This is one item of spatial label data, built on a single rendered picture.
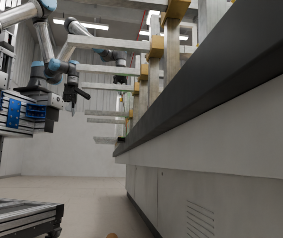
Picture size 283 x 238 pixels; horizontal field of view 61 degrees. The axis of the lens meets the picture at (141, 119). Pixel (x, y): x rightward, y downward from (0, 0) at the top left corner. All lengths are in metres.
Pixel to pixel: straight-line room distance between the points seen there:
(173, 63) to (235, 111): 0.35
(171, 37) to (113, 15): 6.97
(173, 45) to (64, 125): 8.88
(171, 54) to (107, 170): 8.76
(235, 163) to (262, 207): 0.33
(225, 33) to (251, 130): 0.11
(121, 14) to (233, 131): 7.41
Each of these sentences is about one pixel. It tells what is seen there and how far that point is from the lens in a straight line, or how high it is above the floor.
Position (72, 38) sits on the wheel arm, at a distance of 0.90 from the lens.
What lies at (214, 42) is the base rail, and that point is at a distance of 0.32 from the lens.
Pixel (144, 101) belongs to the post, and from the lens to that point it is 1.12.
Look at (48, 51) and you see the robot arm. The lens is 1.75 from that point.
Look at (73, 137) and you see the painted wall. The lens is 9.36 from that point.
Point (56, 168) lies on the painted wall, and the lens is 9.38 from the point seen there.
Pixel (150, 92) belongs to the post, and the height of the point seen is 0.78.
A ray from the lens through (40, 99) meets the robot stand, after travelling 1.82.
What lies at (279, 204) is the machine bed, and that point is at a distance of 0.60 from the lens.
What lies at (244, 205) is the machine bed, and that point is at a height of 0.43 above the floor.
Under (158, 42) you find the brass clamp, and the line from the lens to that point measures 0.87.
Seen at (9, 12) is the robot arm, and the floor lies 1.33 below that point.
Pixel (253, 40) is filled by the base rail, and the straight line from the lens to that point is 0.24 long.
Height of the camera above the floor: 0.53
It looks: 10 degrees up
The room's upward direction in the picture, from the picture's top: 2 degrees clockwise
